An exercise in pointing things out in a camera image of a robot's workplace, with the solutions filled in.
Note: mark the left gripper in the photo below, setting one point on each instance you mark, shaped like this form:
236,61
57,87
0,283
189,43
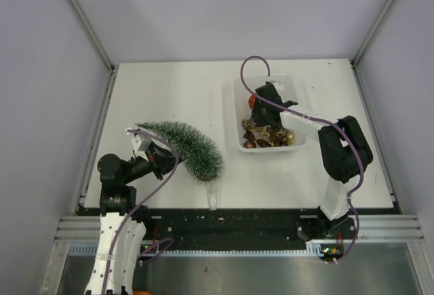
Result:
164,165

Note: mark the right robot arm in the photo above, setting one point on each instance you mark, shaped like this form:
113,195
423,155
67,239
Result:
345,151

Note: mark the right aluminium corner post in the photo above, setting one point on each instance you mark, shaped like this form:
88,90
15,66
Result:
374,30

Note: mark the white plastic basket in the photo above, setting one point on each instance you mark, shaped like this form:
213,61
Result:
293,90

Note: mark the white cable duct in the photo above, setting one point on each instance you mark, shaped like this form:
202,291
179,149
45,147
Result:
326,252

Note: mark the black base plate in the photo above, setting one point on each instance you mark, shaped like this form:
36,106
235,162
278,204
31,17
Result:
242,229

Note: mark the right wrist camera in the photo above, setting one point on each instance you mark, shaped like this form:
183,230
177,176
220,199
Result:
277,85

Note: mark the left aluminium corner post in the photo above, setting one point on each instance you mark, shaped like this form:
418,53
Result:
90,34

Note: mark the aluminium corner post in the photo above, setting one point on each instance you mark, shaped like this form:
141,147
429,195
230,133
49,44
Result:
374,30
90,34

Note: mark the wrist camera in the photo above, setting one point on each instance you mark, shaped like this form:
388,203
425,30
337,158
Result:
140,142
277,85

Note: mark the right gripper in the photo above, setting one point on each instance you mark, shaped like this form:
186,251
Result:
256,115

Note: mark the brown and gold ornament garland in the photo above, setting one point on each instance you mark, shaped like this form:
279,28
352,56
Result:
255,136

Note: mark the small green christmas tree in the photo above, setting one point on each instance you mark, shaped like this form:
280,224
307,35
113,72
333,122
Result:
202,158

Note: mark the aluminium frame rail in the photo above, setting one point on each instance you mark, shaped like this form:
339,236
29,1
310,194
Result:
372,229

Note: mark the gold bauble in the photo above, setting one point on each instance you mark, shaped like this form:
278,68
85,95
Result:
289,136

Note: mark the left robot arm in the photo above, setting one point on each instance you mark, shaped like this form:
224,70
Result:
122,218

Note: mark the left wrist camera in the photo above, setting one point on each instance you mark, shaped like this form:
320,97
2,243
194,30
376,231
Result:
140,142

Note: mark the red glitter bauble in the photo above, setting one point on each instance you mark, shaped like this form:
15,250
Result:
251,101

